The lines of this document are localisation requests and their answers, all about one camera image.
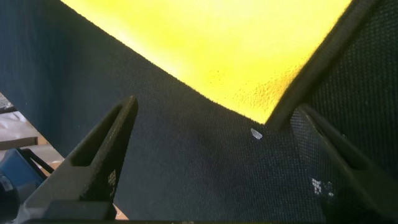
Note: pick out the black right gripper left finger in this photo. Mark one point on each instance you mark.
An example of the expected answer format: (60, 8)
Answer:
(93, 174)

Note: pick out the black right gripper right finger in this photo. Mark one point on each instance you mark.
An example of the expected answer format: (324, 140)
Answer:
(342, 180)

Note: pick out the yellow towel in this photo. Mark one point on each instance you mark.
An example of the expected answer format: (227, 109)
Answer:
(217, 46)

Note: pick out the white tape scrap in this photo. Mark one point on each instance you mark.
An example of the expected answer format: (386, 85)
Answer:
(256, 133)

